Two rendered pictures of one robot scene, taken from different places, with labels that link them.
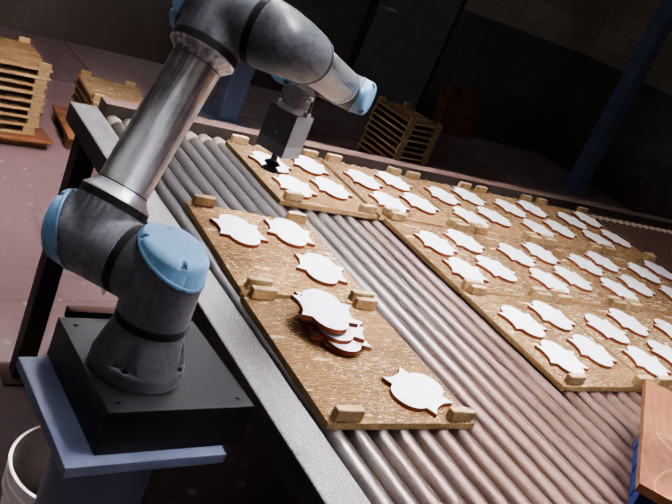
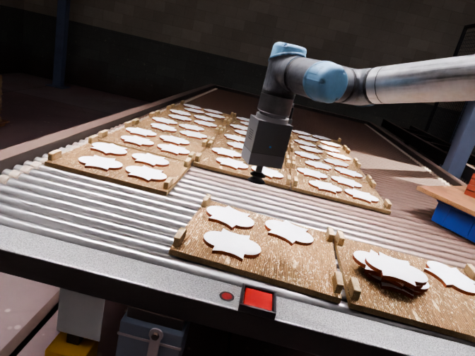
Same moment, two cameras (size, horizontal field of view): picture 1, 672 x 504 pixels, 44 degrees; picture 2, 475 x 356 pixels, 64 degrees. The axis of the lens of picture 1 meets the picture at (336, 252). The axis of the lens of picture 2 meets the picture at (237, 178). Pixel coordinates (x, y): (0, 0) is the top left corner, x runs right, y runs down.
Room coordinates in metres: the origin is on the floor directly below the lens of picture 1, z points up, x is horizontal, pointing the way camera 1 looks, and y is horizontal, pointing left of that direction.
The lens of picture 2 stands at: (1.32, 0.90, 1.40)
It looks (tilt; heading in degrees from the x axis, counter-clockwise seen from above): 18 degrees down; 311
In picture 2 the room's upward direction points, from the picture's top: 13 degrees clockwise
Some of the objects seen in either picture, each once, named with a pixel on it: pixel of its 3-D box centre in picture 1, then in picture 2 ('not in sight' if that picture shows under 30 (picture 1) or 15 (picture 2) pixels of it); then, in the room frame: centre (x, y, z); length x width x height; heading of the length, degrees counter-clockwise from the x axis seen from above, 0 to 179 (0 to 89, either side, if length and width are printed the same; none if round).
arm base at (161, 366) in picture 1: (144, 340); not in sight; (1.15, 0.22, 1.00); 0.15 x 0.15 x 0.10
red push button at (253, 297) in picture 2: not in sight; (257, 301); (1.69, 0.32, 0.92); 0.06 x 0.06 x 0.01; 39
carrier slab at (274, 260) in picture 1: (276, 254); (261, 242); (1.86, 0.13, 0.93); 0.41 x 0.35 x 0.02; 36
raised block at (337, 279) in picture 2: (258, 283); (338, 282); (1.62, 0.12, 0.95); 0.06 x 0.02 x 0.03; 126
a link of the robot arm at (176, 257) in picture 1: (162, 275); not in sight; (1.16, 0.23, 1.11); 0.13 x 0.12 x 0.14; 78
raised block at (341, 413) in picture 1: (347, 413); not in sight; (1.28, -0.13, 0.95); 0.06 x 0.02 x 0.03; 127
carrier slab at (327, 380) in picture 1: (353, 359); (416, 286); (1.51, -0.12, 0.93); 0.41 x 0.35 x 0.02; 37
